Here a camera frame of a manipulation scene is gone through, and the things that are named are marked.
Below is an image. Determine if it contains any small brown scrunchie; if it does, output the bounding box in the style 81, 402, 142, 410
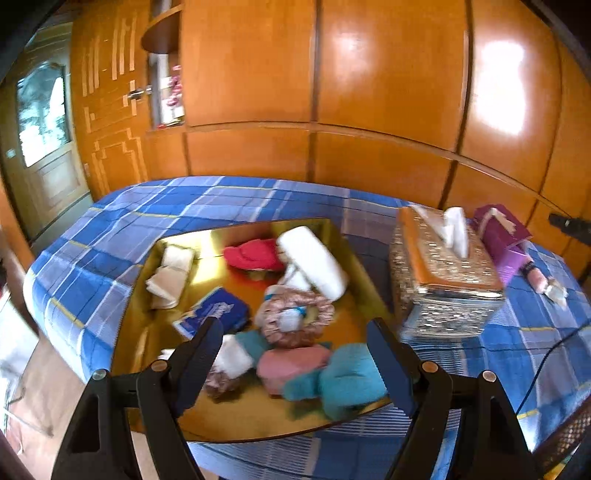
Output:
204, 371, 242, 401

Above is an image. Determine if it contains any white small cloth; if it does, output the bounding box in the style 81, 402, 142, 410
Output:
211, 335, 254, 380

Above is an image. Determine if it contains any teal and pink plush toy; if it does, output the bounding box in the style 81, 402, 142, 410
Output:
236, 330, 387, 421

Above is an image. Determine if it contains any beige cloth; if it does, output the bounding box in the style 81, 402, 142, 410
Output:
145, 245, 195, 310

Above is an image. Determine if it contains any blue Tempo tissue pack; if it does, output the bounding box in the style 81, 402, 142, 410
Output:
173, 287, 250, 339

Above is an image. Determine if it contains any brown satin scrunchie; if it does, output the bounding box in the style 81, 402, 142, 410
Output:
254, 286, 335, 349

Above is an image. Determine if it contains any red fabric item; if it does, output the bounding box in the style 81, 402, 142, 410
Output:
222, 239, 284, 272

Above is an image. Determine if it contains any white knit sock blue stripe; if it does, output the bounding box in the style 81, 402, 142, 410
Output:
253, 264, 311, 333

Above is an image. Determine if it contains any wicker basket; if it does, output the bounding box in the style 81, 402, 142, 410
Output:
533, 402, 590, 474

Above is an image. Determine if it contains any ornate silver tissue box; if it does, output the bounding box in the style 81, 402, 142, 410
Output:
389, 205, 506, 339

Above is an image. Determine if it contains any blue plaid bed sheet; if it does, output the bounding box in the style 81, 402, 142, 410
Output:
24, 176, 590, 479

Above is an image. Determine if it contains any wooden wardrobe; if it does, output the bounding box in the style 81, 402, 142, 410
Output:
71, 1, 590, 274

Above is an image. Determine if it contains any gold tray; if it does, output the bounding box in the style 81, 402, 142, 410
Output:
111, 218, 393, 443

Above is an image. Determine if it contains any wooden door with glass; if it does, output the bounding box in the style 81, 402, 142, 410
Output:
1, 22, 90, 245

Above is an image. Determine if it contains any black cable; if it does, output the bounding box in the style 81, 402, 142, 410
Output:
514, 322, 591, 416

